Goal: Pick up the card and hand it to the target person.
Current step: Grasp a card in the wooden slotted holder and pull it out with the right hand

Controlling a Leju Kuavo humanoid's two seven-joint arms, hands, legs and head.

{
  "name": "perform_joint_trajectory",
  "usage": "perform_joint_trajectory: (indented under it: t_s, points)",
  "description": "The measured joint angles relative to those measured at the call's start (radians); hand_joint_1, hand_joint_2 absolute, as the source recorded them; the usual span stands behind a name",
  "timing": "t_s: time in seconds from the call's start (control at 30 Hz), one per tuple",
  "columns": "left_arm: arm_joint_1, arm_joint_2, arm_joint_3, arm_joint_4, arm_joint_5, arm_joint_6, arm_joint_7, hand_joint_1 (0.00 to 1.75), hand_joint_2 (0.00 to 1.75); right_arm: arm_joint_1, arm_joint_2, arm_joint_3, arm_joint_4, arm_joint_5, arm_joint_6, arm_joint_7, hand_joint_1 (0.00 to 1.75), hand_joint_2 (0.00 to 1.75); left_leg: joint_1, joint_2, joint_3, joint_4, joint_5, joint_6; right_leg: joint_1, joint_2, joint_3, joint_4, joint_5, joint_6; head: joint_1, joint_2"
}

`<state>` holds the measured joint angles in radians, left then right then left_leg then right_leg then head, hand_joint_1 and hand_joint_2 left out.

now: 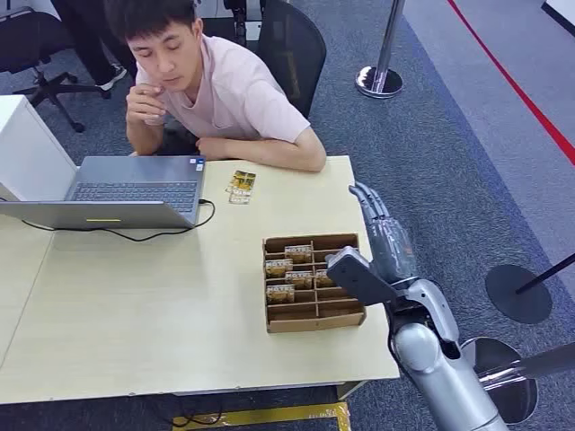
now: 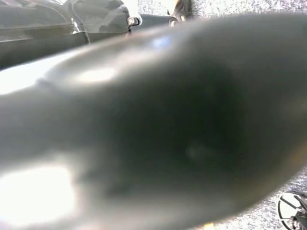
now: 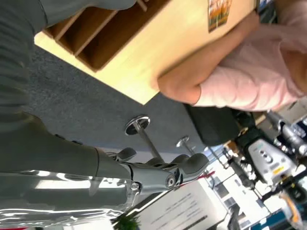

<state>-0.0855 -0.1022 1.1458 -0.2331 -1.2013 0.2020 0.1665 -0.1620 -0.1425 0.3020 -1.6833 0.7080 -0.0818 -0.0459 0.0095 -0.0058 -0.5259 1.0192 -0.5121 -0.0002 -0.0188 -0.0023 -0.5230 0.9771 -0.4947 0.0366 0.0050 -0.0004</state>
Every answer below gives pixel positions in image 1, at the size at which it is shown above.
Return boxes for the person's left hand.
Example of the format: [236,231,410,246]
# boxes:
[196,136,230,162]

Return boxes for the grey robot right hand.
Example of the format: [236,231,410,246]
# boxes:
[348,182,419,286]

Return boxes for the person's right hand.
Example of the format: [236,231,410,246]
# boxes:
[125,83,168,126]

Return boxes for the brown cardboard divider tray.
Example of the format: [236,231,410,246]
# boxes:
[262,233,366,334]

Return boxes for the person in background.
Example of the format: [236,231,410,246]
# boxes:
[50,0,138,92]

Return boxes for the grey laptop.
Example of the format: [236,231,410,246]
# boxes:
[0,155,207,231]

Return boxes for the dark equipment stand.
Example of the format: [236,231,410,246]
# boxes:
[223,0,266,48]

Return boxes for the black mesh office chair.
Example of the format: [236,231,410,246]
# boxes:
[255,0,327,120]

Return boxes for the white table leg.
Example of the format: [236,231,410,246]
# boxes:
[336,380,368,400]

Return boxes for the white box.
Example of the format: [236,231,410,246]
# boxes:
[0,94,78,204]

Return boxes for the black swivel office chair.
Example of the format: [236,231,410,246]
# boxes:
[0,6,112,134]

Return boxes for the black round stanchion base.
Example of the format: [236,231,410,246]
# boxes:
[485,252,575,326]

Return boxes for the chrome stanchion with mirror base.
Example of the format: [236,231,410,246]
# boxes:
[459,337,575,427]

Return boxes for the yellow floor tape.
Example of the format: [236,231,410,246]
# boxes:
[172,401,352,431]

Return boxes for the white panel black edge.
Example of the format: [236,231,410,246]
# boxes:
[541,0,575,37]

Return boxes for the black laptop cable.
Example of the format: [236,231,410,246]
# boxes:
[20,198,216,243]

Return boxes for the chrome stanchion post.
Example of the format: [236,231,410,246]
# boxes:
[354,0,407,100]

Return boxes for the black cables under table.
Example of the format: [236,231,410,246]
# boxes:
[148,395,226,429]

